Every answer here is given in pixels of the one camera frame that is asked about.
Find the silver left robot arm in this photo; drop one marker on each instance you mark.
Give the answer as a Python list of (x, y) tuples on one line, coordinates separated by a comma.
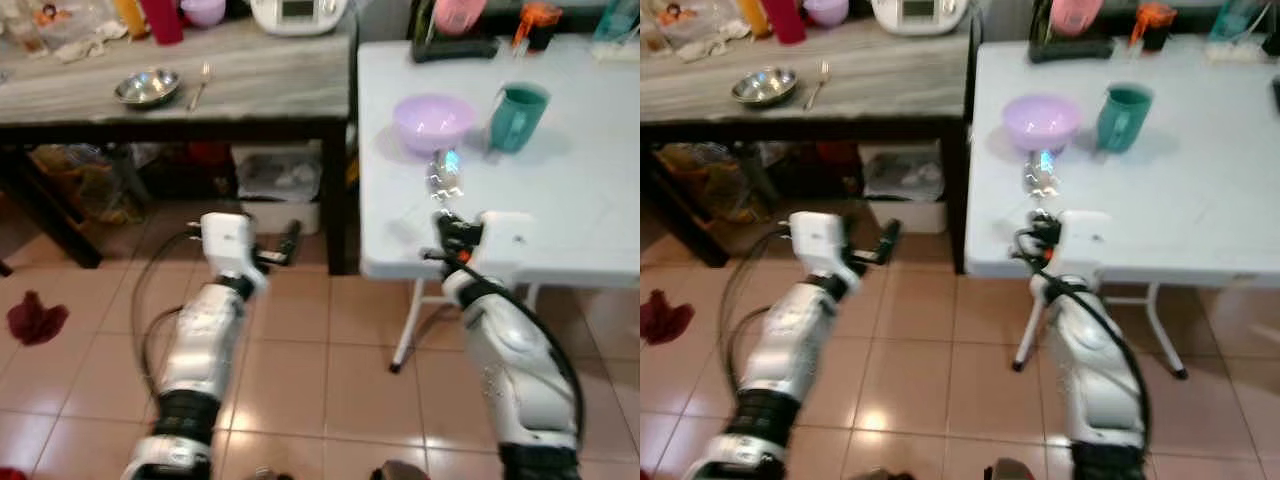
[(200, 340), (790, 345)]

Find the pink plastic cup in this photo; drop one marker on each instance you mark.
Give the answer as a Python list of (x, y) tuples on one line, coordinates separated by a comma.
[(460, 15), (1076, 15)]

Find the dark red cloth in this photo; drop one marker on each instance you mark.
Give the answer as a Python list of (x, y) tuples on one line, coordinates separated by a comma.
[(36, 318), (664, 318)]

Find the orange and black container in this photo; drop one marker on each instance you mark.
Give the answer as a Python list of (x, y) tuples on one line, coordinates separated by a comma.
[(1154, 24), (538, 24)]

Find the clear plastic bag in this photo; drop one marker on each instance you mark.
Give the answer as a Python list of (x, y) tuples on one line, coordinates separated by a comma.
[(70, 28), (695, 26)]

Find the purple plastic bowl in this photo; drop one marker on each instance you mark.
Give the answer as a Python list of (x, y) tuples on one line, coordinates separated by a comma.
[(1042, 120), (433, 120)]

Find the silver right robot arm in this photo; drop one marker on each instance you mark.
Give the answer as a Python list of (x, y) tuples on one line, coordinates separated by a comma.
[(1095, 370), (515, 370)]

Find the white storage box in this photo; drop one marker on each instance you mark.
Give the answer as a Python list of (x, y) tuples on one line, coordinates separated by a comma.
[(904, 188), (278, 190)]

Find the marble top dark wood table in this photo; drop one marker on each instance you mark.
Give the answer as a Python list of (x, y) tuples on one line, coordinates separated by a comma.
[(880, 85), (260, 85)]

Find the black tray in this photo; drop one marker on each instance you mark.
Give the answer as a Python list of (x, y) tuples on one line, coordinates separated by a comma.
[(1068, 48), (450, 48)]

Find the white folding table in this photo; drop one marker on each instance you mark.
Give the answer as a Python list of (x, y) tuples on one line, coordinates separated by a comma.
[(1190, 190), (580, 190)]

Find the metal fork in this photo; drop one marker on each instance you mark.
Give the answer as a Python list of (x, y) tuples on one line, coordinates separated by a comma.
[(818, 86), (199, 88)]

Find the teal plastic mug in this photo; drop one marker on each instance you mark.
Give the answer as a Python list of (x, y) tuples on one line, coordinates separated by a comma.
[(1124, 120), (518, 120)]

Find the red tall cup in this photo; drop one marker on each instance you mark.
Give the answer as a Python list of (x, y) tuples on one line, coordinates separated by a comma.
[(786, 20), (162, 20)]

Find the small steel bowl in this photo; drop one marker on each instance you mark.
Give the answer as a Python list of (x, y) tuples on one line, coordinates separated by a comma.
[(764, 86), (147, 88)]

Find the clear teal glass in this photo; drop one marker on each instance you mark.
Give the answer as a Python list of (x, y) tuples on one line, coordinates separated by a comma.
[(1236, 20), (618, 20)]

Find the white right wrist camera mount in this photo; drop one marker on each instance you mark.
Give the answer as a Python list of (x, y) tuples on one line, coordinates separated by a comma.
[(1085, 240), (508, 238)]

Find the brown basket with items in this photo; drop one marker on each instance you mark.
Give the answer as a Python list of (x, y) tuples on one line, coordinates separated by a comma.
[(85, 182), (708, 182)]

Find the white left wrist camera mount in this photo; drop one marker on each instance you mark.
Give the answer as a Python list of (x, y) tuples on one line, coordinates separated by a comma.
[(226, 242), (818, 242)]

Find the small purple cup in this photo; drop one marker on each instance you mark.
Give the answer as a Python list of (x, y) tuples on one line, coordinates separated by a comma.
[(203, 11), (826, 11)]

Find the white rice cooker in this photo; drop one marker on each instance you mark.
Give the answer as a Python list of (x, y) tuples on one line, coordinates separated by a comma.
[(298, 14), (920, 14)]

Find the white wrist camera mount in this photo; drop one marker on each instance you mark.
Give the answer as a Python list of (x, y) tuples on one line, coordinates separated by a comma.
[(508, 238), (226, 242), (818, 242), (1085, 240)]

